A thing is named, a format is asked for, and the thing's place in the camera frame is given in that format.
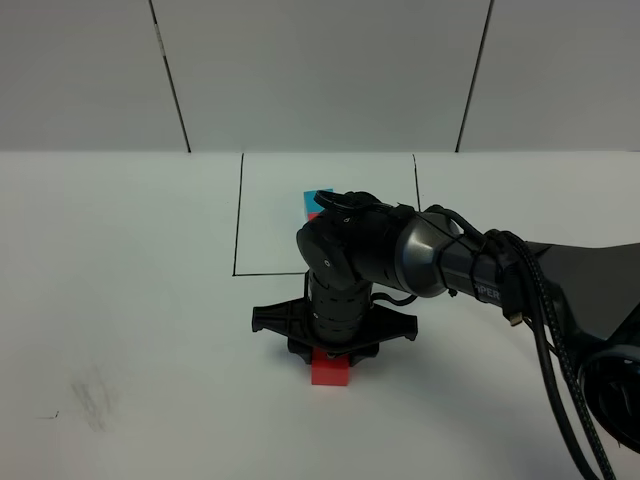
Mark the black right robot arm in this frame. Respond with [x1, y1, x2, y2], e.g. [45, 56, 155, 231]
[252, 191, 639, 449]

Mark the blue template cube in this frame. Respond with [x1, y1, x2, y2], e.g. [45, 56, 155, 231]
[303, 190, 323, 221]

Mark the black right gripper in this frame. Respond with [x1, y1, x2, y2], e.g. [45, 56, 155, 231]
[251, 270, 418, 367]

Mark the black braided cable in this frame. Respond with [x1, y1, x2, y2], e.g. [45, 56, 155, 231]
[419, 203, 619, 480]

